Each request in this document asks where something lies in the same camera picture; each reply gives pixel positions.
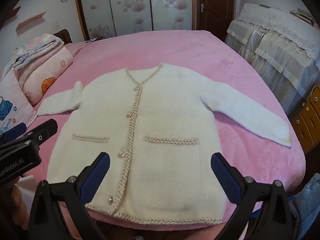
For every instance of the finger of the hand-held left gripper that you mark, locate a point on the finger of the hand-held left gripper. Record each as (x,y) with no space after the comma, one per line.
(11,132)
(43,130)

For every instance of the cloth-covered furniture with lace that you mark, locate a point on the cloth-covered furniture with lace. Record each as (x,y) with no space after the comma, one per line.
(275,62)

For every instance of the floral sliding door wardrobe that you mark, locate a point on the floral sliding door wardrobe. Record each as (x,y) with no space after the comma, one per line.
(130,5)

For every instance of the person's left hand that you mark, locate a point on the person's left hand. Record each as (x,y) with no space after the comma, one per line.
(16,200)

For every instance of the white fluffy cardigan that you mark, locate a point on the white fluffy cardigan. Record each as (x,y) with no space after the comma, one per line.
(170,120)

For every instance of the stack of books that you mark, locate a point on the stack of books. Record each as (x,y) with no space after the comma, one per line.
(302,15)

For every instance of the pink wall shelf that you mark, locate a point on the pink wall shelf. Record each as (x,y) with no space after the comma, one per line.
(31,20)

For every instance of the pink flower print pillow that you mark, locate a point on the pink flower print pillow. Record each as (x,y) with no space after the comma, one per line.
(50,71)

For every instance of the folded floral quilt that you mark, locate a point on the folded floral quilt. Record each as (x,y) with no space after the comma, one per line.
(37,47)

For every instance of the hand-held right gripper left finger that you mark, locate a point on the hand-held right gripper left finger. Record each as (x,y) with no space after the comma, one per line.
(95,172)

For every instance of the dark wooden headboard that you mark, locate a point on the dark wooden headboard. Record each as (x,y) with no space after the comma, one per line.
(63,35)

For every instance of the dark wooden door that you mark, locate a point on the dark wooden door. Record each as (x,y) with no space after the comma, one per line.
(217,10)

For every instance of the person's blue jeans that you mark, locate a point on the person's blue jeans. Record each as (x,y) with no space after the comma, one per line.
(307,205)

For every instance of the pink cartoon print cushion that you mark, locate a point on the pink cartoon print cushion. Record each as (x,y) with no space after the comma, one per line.
(15,100)

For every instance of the wooden drawer cabinet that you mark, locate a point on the wooden drawer cabinet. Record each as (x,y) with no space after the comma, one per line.
(310,120)

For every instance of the white wall socket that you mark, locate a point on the white wall socket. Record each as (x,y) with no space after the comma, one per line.
(57,25)

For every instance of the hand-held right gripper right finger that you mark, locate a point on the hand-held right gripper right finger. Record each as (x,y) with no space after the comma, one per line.
(225,177)

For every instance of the dark red wall shelf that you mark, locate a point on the dark red wall shelf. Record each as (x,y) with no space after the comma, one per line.
(13,11)

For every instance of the white lace cloth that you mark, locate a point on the white lace cloth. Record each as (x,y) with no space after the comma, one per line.
(275,20)

